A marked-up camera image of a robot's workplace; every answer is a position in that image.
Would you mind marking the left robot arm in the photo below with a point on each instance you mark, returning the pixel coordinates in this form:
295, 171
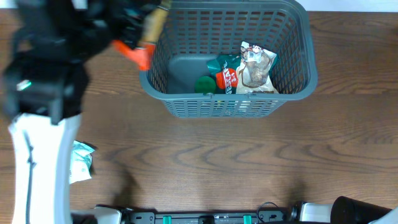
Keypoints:
44, 87

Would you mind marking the grey plastic basket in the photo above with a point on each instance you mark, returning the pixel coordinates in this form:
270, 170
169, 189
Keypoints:
199, 31

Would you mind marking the white teal small packet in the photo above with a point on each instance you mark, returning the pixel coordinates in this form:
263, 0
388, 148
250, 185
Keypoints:
81, 161

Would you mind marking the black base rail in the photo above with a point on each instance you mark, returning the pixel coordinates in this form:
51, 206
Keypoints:
114, 214

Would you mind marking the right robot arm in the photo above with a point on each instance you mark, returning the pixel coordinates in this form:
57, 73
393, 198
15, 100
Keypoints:
342, 210

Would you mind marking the brown white snack bag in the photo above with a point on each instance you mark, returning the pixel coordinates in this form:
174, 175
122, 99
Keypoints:
254, 70

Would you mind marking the green lid jar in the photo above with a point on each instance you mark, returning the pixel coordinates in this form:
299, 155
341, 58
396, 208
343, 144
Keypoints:
205, 84

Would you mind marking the green Nescafe bag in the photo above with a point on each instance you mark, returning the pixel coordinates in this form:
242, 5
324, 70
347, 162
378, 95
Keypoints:
228, 71

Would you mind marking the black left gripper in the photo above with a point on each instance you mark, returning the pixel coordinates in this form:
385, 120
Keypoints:
129, 23

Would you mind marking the red spaghetti packet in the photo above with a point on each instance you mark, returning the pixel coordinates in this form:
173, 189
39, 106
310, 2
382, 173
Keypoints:
149, 40

